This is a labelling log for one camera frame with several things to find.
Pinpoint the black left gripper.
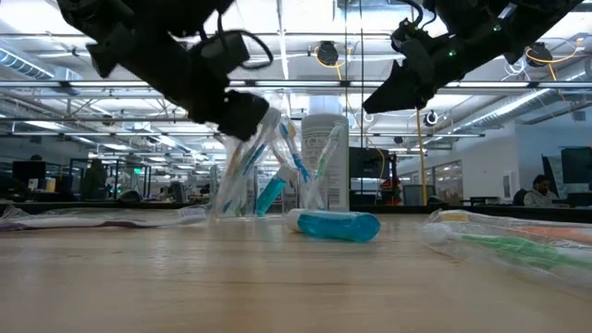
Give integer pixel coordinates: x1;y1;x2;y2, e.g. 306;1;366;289
85;20;272;142

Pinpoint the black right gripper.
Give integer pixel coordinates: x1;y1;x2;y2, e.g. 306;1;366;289
362;22;505;116

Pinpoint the blue toothpaste tube white cap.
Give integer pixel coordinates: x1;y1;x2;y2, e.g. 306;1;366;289
285;207;382;244
255;164;298;217

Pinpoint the purple toothbrush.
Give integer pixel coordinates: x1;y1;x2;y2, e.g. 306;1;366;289
0;204;210;233

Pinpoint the long ceiling light bar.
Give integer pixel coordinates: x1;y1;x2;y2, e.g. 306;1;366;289
0;79;592;91

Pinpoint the black equipment cabinet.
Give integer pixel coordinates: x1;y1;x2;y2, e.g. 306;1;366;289
348;146;399;207

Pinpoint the white wipes canister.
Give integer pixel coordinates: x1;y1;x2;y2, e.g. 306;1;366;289
299;94;351;213

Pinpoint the large black monitor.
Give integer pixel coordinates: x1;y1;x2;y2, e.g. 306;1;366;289
560;146;592;186

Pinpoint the flat computer monitor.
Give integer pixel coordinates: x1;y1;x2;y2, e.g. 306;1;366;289
11;161;48;182

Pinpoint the black hanging cable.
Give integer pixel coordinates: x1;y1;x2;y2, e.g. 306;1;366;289
358;0;366;195

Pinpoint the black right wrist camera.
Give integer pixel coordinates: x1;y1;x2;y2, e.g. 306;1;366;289
390;18;436;78

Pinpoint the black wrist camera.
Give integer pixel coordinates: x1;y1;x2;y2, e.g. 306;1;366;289
191;30;252;71
390;18;436;78

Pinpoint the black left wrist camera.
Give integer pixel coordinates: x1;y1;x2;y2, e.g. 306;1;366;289
191;30;252;71

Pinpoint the black left camera cable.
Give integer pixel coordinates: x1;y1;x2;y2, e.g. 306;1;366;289
216;13;275;71

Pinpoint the black camera cable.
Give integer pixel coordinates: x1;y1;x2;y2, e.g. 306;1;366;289
401;0;438;29
216;13;275;71

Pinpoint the black ceiling cable reel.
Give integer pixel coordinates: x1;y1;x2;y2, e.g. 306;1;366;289
315;40;342;68
524;41;556;69

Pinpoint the black right camera cable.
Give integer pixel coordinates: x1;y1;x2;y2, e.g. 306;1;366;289
401;0;438;29

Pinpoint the silver ventilation duct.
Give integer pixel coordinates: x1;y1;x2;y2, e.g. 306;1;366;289
0;45;83;83
485;57;592;130

